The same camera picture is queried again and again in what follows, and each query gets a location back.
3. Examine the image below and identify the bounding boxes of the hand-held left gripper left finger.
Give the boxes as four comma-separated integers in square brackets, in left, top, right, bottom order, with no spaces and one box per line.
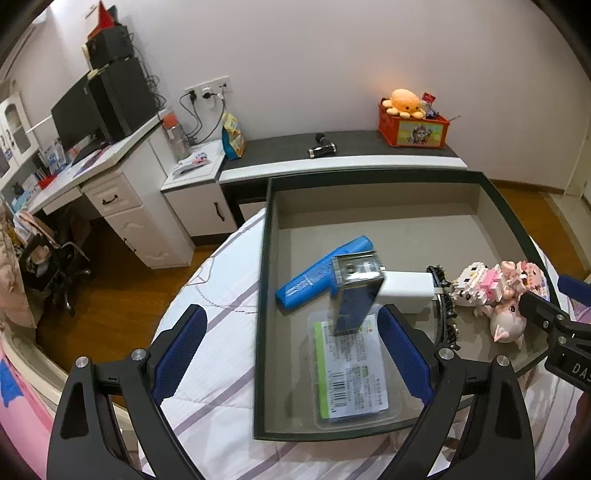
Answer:
[46,304,208,480]

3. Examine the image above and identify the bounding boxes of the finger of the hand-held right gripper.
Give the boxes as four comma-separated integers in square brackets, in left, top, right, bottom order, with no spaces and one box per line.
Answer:
[556,274,591,308]
[519,292,571,342]

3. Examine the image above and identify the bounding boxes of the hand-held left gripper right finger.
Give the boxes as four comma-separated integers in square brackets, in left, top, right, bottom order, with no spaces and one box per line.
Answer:
[376,302,536,480]

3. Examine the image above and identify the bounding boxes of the blue rectangular box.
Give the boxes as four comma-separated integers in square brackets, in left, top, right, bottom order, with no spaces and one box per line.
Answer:
[329,251,386,337]

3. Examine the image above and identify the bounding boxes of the white charger adapter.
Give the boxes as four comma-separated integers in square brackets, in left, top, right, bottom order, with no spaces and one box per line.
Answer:
[378,270,437,315]

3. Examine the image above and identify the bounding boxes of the black studded hair clip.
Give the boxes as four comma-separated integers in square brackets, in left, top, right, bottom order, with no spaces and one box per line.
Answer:
[427,264,460,352]

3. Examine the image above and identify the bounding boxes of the white cat block figure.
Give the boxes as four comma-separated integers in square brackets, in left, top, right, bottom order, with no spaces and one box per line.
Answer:
[450,262,506,317]

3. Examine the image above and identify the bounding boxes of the blue tube case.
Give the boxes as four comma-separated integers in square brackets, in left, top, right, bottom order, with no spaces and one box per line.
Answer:
[276,235,374,311]

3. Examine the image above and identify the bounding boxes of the pink pig figurine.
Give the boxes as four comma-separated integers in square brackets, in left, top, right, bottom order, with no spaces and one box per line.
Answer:
[489,299,528,346]

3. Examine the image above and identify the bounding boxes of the small pink doll figurine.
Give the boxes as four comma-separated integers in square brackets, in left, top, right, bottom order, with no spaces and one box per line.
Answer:
[501,260,550,301]

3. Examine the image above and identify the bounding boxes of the clear packet with green label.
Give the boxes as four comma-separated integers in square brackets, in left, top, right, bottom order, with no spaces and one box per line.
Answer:
[307,310,402,428]

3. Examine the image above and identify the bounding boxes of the black office chair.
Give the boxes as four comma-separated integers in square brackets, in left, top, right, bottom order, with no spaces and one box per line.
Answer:
[18,228,93,317]

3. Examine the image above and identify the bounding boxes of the white desk with drawers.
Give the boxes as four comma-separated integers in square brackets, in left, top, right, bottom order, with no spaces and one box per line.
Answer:
[25,113,195,271]

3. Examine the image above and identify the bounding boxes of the white nightstand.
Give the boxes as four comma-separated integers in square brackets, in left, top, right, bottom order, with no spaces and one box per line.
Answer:
[160,141,241,241]

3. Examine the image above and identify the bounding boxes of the pink bed cover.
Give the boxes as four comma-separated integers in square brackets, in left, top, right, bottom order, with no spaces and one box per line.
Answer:
[0,318,61,480]

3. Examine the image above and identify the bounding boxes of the pink padded coat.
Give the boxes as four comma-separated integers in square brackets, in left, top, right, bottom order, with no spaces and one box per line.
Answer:
[0,203,38,328]

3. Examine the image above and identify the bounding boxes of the small packet with pens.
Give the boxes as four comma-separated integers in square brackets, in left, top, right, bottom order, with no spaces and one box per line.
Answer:
[173,154,213,178]

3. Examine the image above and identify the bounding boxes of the low cabinet dark top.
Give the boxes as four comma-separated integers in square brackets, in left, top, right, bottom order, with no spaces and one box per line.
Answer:
[218,129,467,222]

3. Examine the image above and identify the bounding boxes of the clear bottle orange cap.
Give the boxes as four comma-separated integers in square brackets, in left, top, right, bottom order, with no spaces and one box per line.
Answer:
[163,113,192,162]

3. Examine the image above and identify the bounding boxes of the red toy crate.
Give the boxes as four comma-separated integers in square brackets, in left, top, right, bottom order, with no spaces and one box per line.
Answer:
[379,104,451,149]

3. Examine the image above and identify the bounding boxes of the dark desk pad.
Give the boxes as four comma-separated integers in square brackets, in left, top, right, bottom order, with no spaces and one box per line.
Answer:
[69,148,112,169]

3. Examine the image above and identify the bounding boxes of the black handheld device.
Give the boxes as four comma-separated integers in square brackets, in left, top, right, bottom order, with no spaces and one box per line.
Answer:
[307,133,338,158]

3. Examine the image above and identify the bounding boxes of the yellow blue snack bag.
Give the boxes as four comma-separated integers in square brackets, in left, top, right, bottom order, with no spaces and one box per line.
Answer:
[221,112,247,160]

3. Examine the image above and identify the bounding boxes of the blue white boxes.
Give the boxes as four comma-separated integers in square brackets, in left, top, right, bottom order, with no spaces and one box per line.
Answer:
[39,143,65,176]

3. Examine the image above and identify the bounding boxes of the orange octopus plush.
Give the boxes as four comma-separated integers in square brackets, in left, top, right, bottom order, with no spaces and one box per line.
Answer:
[381,88,428,118]

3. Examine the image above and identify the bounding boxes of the black computer monitor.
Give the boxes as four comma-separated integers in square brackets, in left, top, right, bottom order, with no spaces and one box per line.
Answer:
[51,74,109,155]

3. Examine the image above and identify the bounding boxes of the black computer tower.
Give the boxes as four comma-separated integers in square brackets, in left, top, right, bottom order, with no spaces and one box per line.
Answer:
[88,56,160,143]

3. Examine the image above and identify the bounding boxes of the white glass door cabinet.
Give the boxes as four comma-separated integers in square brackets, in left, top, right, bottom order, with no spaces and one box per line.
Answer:
[0,90,35,181]

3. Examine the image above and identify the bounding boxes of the black speaker box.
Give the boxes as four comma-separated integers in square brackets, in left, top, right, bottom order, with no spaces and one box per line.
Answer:
[84,25,132,70]

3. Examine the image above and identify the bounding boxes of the red paper item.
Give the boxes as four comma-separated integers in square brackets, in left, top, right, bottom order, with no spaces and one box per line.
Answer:
[88,0,123,38]

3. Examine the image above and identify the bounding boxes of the black power cable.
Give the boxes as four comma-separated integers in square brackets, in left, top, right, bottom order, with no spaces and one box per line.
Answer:
[178,90,229,144]

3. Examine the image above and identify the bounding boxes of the white wall outlet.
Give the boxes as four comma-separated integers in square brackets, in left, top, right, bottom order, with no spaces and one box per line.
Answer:
[185,76,233,102]

